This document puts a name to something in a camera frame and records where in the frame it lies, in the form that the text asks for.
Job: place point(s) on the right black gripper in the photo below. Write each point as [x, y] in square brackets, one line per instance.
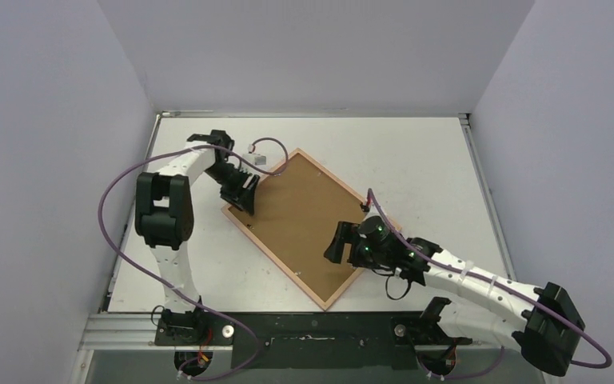
[348, 243]

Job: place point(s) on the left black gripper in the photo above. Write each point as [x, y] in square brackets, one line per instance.
[245, 201]

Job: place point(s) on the pink wooden picture frame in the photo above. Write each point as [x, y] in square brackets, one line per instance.
[286, 270]

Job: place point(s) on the brown cardboard backing board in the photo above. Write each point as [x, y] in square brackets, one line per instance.
[301, 222]

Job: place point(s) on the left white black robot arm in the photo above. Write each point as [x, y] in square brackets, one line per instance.
[164, 218]

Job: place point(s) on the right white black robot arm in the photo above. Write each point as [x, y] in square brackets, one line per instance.
[537, 321]

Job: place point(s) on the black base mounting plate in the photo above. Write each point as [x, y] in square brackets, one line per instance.
[337, 340]

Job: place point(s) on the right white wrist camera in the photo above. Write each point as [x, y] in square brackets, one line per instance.
[366, 206]

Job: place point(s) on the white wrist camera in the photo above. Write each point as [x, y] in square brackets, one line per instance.
[255, 159]
[366, 206]

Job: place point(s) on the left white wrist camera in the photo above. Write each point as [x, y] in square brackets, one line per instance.
[255, 159]

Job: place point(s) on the aluminium front rail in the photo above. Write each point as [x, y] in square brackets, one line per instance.
[141, 332]

